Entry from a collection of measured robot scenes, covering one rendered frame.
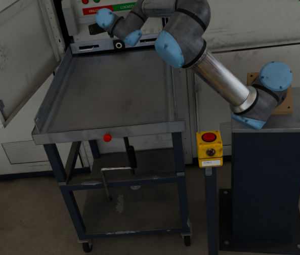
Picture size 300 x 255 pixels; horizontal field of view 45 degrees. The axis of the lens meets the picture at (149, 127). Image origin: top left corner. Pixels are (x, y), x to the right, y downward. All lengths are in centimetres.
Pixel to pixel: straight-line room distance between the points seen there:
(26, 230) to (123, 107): 112
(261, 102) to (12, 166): 180
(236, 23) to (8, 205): 178
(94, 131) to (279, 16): 111
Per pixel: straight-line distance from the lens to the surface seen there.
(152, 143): 234
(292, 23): 205
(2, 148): 255
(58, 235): 225
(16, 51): 178
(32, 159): 255
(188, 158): 244
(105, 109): 155
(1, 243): 237
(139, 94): 161
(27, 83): 184
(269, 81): 138
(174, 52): 113
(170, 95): 156
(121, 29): 151
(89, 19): 197
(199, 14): 117
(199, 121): 223
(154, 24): 199
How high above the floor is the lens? 166
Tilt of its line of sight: 36 degrees down
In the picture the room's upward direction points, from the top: 9 degrees counter-clockwise
